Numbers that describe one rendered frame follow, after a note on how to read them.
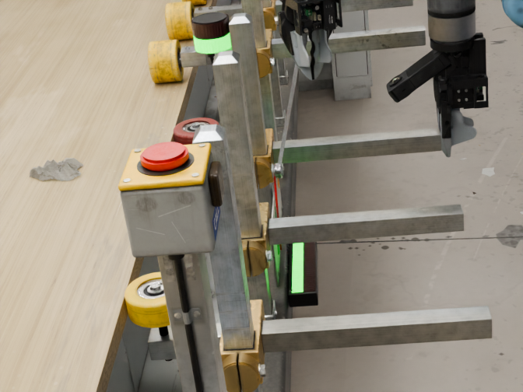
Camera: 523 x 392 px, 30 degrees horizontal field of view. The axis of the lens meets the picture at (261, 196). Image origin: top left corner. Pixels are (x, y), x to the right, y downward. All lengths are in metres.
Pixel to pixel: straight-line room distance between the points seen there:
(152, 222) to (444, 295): 2.04
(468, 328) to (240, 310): 0.29
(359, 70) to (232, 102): 2.74
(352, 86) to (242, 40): 2.53
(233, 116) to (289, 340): 0.31
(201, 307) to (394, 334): 0.44
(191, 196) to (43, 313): 0.50
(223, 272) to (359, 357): 1.45
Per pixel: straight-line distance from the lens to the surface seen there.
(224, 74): 1.30
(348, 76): 4.05
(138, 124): 1.74
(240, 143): 1.34
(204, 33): 1.54
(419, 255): 2.97
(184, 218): 0.79
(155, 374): 1.57
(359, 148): 1.67
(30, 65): 2.15
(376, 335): 1.25
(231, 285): 1.16
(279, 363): 1.42
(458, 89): 1.62
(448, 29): 1.58
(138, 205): 0.79
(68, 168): 1.59
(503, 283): 2.84
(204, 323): 0.87
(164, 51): 1.87
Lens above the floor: 1.56
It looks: 28 degrees down
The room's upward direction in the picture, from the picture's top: 7 degrees counter-clockwise
